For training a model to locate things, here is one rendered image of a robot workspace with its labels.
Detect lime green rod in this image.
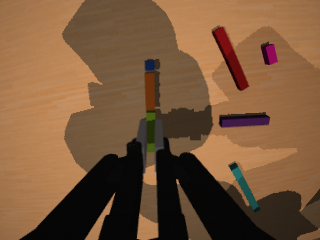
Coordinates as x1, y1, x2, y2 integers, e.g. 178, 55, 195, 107
146, 110, 155, 153

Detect short magenta block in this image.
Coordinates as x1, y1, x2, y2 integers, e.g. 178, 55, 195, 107
261, 44, 278, 65

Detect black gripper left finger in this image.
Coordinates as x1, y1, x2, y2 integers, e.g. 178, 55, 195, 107
19, 120, 147, 240

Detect orange rod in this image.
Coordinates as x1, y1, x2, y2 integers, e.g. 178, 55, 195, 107
145, 72, 155, 110

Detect purple rod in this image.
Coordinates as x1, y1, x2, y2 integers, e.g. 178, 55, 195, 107
219, 115, 270, 128

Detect dark red rod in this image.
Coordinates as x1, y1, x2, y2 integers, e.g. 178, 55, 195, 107
211, 26, 249, 91

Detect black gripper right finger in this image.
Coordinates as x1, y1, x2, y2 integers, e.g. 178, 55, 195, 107
154, 120, 276, 240

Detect turquoise rod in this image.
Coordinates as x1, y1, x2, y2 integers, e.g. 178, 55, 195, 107
229, 163, 260, 212

